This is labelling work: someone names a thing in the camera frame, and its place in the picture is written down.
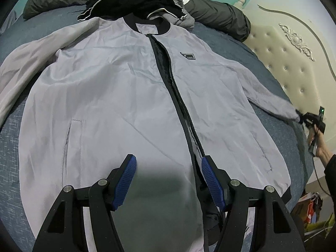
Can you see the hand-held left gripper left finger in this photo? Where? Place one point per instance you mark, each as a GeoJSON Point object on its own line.
{"type": "Point", "coordinates": [123, 183]}

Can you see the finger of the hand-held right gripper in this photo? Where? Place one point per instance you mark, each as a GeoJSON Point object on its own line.
{"type": "Point", "coordinates": [305, 118]}

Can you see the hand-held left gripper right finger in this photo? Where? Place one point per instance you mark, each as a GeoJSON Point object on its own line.
{"type": "Point", "coordinates": [212, 181]}

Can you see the light grey zip jacket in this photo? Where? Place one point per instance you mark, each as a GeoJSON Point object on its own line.
{"type": "Point", "coordinates": [105, 97]}

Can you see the person's right forearm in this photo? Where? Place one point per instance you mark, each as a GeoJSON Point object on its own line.
{"type": "Point", "coordinates": [331, 176]}

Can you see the person's right hand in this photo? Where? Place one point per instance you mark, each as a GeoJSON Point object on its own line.
{"type": "Point", "coordinates": [324, 153]}

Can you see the cream tufted headboard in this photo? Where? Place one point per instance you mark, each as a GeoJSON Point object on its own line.
{"type": "Point", "coordinates": [286, 63]}

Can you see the colourful floor clutter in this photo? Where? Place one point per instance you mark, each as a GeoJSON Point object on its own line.
{"type": "Point", "coordinates": [312, 210]}

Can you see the black garment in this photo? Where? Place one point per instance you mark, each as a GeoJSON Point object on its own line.
{"type": "Point", "coordinates": [136, 2]}

